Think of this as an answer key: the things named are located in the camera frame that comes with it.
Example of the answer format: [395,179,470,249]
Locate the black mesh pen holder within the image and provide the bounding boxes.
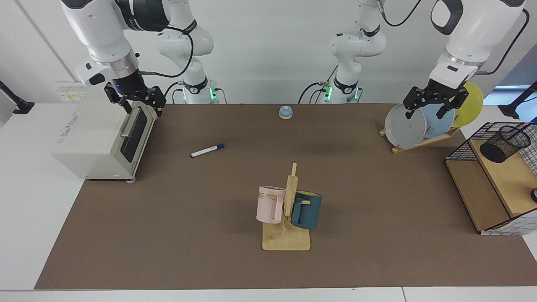
[480,125,532,164]

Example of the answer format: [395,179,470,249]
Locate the black camera stand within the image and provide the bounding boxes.
[0,81,35,115]
[498,82,537,120]

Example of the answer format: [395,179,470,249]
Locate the teal cup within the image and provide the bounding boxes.
[290,191,323,230]

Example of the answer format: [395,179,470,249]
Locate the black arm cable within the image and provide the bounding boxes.
[476,8,530,76]
[138,25,195,78]

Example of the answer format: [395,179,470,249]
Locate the grey plate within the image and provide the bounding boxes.
[384,103,427,149]

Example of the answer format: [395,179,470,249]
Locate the wire basket with wooden floor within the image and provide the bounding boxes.
[445,122,537,236]

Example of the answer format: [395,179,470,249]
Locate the pale toaster oven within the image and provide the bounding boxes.
[51,97,159,183]

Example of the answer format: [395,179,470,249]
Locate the wooden plate rack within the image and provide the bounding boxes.
[379,127,460,154]

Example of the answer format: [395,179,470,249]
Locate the light blue plate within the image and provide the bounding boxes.
[420,103,456,139]

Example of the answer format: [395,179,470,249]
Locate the white marker with blue cap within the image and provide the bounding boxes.
[190,143,225,159]

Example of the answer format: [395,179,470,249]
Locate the wooden cup stand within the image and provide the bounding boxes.
[262,163,311,251]

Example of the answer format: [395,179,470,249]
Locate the brown table cloth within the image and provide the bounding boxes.
[34,104,537,290]

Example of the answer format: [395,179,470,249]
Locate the pink cup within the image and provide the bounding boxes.
[256,185,287,224]

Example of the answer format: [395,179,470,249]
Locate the yellow plate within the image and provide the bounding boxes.
[451,82,484,128]

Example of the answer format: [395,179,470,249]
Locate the black base cables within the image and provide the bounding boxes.
[164,81,185,104]
[298,66,339,104]

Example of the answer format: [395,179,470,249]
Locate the white wall socket box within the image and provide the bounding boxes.
[57,82,86,102]

